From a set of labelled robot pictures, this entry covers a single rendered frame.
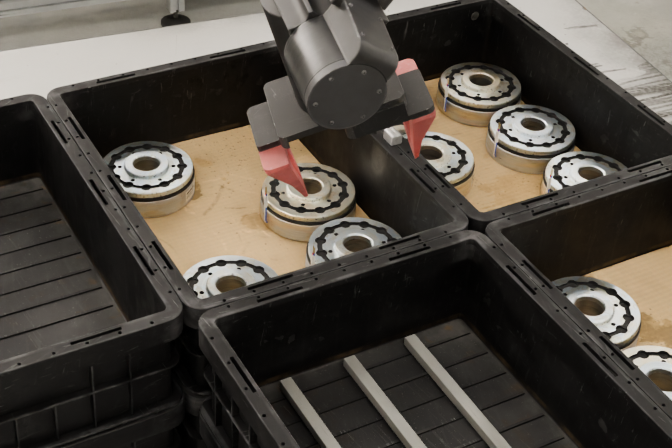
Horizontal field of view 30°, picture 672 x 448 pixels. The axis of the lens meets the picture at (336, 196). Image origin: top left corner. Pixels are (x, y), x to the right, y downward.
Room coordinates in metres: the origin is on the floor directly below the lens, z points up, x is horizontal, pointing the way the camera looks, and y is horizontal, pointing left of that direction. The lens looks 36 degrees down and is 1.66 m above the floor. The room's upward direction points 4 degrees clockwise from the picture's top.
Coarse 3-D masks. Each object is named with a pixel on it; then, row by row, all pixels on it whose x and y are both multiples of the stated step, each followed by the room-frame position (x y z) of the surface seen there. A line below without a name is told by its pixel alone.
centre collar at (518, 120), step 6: (522, 114) 1.27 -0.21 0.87; (528, 114) 1.27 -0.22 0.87; (534, 114) 1.27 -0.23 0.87; (516, 120) 1.25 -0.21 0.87; (522, 120) 1.26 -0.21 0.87; (528, 120) 1.26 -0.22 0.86; (534, 120) 1.26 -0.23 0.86; (540, 120) 1.26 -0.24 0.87; (546, 120) 1.26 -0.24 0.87; (516, 126) 1.24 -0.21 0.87; (522, 126) 1.24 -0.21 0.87; (546, 126) 1.25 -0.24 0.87; (552, 126) 1.25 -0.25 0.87; (522, 132) 1.23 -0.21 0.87; (528, 132) 1.23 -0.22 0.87; (534, 132) 1.23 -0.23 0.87; (540, 132) 1.23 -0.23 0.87; (546, 132) 1.23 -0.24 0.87; (552, 132) 1.24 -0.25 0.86; (534, 138) 1.23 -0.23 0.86; (540, 138) 1.23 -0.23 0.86
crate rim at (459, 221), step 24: (240, 48) 1.27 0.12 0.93; (264, 48) 1.27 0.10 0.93; (144, 72) 1.20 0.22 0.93; (168, 72) 1.21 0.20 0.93; (48, 96) 1.14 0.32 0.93; (72, 120) 1.10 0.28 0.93; (384, 144) 1.09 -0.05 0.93; (96, 168) 1.01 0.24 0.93; (408, 168) 1.05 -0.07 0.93; (120, 192) 0.98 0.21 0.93; (432, 192) 1.02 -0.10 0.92; (456, 216) 0.97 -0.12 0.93; (144, 240) 0.90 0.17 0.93; (408, 240) 0.93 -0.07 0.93; (168, 264) 0.88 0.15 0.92; (336, 264) 0.89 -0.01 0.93; (240, 288) 0.85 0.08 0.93; (264, 288) 0.85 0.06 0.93; (192, 312) 0.82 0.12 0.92
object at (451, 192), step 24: (456, 0) 1.43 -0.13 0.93; (480, 0) 1.43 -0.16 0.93; (504, 0) 1.44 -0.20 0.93; (528, 24) 1.38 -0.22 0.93; (552, 48) 1.33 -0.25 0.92; (600, 72) 1.27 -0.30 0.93; (624, 96) 1.22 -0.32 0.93; (648, 120) 1.18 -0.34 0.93; (408, 144) 1.09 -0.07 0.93; (432, 168) 1.05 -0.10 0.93; (648, 168) 1.08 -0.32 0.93; (456, 192) 1.01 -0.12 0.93; (552, 192) 1.03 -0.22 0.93; (576, 192) 1.03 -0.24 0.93; (480, 216) 0.98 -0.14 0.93; (504, 216) 0.98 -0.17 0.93
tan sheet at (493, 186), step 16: (432, 80) 1.39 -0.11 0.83; (432, 96) 1.36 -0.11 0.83; (432, 128) 1.28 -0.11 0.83; (448, 128) 1.28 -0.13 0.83; (464, 128) 1.29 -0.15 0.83; (480, 128) 1.29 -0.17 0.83; (480, 144) 1.25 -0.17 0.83; (480, 160) 1.22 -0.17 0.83; (480, 176) 1.19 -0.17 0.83; (496, 176) 1.19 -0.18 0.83; (512, 176) 1.19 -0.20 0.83; (528, 176) 1.19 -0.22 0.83; (480, 192) 1.16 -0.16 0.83; (496, 192) 1.16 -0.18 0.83; (512, 192) 1.16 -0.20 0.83; (528, 192) 1.16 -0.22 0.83; (480, 208) 1.13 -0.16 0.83; (496, 208) 1.13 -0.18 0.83
